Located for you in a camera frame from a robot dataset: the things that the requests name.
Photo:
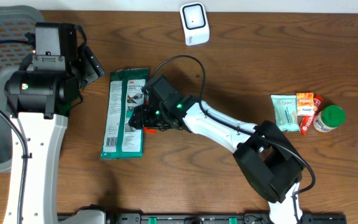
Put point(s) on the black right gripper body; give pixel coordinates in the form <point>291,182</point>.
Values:
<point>155,116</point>

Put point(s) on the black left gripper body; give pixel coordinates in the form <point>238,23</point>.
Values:
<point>85,69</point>

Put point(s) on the red snack bag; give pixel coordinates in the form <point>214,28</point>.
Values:
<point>148,130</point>

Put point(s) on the green 3M wipes pack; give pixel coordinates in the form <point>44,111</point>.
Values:
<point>122,141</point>

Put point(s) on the light teal tissue pack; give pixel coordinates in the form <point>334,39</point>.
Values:
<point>285,112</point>

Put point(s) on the small orange white box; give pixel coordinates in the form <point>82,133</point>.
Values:
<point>305,104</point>

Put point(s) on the red stick sachet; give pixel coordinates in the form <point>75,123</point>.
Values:
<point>307,120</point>

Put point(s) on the green lid white jar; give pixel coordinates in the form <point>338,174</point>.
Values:
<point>329,119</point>

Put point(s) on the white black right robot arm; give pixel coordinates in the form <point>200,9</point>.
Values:
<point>265,156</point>

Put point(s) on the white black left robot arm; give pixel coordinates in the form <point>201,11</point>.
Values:
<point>41,94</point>

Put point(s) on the white barcode scanner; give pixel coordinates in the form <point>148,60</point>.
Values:
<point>195,23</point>

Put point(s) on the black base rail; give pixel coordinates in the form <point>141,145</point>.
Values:
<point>248,218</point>

